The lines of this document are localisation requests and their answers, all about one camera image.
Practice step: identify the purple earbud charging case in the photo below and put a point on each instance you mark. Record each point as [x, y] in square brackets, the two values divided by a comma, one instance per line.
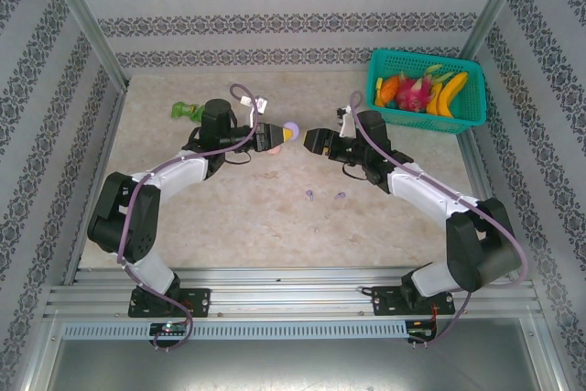
[292, 127]

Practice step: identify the aluminium frame post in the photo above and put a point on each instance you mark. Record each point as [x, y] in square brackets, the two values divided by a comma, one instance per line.
[84, 15]
[494, 6]

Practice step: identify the yellow toy fruit slice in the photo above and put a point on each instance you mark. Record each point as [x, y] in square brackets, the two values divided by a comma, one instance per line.
[378, 91]

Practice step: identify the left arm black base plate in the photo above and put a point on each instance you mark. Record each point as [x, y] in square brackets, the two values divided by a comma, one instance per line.
[199, 301]

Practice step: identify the yellow toy banana bunch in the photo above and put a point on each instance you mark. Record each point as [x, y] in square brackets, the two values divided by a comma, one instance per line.
[446, 93]

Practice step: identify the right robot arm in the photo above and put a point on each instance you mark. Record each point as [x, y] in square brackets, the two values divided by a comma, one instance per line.
[426, 194]

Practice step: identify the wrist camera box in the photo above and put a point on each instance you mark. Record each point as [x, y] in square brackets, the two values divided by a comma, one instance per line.
[261, 105]
[348, 123]

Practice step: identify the pink toy dragon fruit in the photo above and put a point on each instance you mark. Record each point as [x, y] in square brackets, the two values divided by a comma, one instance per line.
[409, 93]

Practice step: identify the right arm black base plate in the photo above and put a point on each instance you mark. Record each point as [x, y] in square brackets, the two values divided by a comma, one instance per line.
[384, 301]

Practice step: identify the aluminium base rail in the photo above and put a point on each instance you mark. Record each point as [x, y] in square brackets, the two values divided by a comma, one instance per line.
[284, 292]

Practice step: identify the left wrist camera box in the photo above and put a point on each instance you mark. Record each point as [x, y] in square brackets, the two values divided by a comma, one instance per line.
[261, 105]

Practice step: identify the orange toy fruit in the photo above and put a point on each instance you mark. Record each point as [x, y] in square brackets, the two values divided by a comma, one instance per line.
[390, 90]

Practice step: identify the pink earbud charging case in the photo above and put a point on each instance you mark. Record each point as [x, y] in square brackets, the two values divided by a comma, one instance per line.
[274, 150]

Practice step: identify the grey metal panel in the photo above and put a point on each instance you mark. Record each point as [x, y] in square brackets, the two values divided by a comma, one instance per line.
[293, 368]

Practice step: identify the teal plastic mesh basket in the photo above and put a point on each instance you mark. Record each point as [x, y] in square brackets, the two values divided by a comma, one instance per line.
[426, 123]

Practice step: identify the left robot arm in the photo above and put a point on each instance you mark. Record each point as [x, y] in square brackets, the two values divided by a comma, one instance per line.
[178, 171]

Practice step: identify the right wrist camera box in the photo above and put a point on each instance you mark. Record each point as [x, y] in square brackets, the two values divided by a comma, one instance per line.
[348, 123]

